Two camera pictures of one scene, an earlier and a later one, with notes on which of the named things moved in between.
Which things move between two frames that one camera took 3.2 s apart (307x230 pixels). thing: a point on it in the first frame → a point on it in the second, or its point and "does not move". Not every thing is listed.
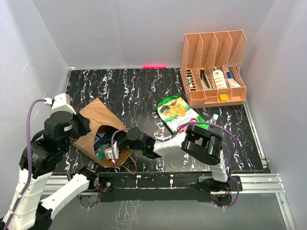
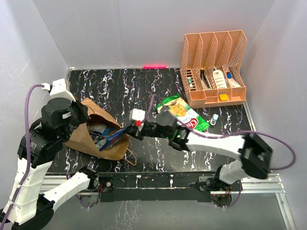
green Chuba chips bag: (178, 116) does not move
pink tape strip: (154, 66) does not move
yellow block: (223, 97) does not move
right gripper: (110, 132) → (132, 129)
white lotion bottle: (219, 79) does not move
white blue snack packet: (100, 138) → (96, 130)
